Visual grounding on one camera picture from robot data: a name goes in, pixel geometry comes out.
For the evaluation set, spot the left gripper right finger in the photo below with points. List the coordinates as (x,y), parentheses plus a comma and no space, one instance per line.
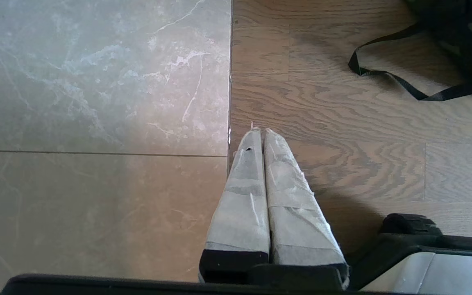
(295,221)

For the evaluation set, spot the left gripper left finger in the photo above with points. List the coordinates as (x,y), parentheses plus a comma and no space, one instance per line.
(240,213)

